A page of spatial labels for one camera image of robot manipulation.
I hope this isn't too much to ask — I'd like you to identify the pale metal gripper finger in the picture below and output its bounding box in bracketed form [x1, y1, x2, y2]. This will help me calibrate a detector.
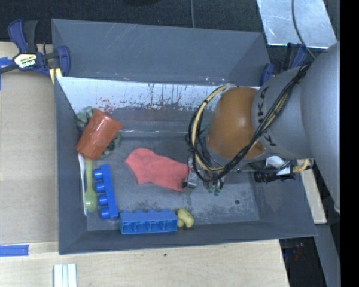
[185, 172, 199, 190]

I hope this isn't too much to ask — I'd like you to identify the red cloth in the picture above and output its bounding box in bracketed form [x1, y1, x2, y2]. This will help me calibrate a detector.
[124, 148, 190, 193]

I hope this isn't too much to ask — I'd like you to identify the yellow toy duck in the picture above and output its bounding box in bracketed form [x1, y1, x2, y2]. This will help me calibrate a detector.
[176, 208, 196, 229]

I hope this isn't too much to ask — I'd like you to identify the blue toy brick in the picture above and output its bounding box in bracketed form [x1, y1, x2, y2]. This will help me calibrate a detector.
[92, 163, 121, 221]
[119, 208, 179, 236]

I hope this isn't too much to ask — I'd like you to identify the pale green plastic spoon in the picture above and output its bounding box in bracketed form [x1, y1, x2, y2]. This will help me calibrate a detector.
[84, 158, 98, 213]

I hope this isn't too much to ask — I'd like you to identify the orange plastic cup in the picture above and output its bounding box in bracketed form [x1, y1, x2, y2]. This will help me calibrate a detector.
[75, 108, 124, 161]

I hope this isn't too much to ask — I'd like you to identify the grey metal bin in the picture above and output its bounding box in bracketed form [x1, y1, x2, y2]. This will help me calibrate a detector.
[50, 18, 318, 255]

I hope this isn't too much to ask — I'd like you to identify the pale wood board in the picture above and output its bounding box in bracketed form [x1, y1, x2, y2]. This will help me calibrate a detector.
[0, 72, 60, 245]

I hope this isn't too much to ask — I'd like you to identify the black cylinder on white bracket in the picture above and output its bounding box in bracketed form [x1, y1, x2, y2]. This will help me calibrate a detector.
[254, 156, 297, 184]

